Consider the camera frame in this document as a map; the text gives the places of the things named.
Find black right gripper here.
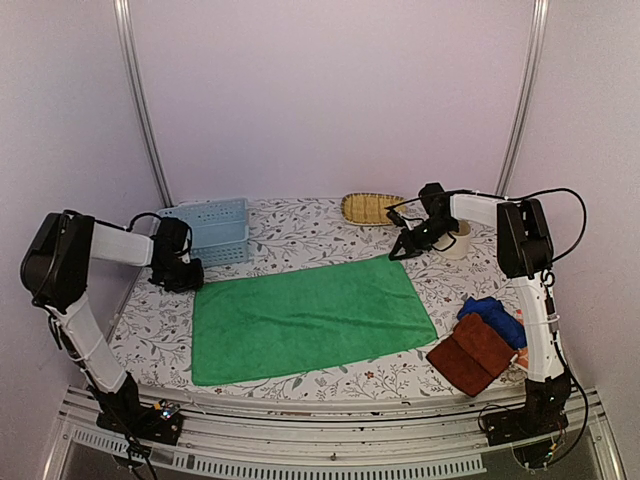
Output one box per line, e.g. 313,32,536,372
390,215,457,260

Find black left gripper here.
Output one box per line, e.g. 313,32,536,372
157,256,206,293

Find green microfiber towel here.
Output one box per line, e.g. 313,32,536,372
191,256,438,387

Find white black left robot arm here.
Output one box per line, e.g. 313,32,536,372
20,210,204,434

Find light blue plastic basket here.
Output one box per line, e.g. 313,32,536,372
157,198,249,268

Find cream cylindrical cup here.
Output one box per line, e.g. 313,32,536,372
440,220,472,260

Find woven bamboo tray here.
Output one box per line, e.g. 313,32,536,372
340,193,404,226

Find brown folded towel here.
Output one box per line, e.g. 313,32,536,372
427,313,516,397

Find blue rolled towel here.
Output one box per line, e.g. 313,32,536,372
456,297,527,350

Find orange patterned towel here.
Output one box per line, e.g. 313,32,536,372
514,309,529,372

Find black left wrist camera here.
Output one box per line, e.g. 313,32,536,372
154,217,193,256

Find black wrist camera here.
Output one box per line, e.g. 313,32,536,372
154,217,193,256
418,182,445,212

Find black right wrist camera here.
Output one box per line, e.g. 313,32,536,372
418,182,445,212

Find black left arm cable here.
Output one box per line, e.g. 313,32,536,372
123,212,194,251

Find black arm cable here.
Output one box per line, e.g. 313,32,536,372
387,187,594,469
123,212,194,251

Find aluminium front rail base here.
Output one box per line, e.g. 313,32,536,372
41,386,631,479

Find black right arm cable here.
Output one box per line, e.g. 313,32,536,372
387,187,594,469

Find left aluminium frame post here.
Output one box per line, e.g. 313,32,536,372
113,0,173,207

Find aluminium frame post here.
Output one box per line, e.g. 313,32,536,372
113,0,173,207
495,0,550,196

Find right aluminium frame post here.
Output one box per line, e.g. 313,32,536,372
495,0,550,196

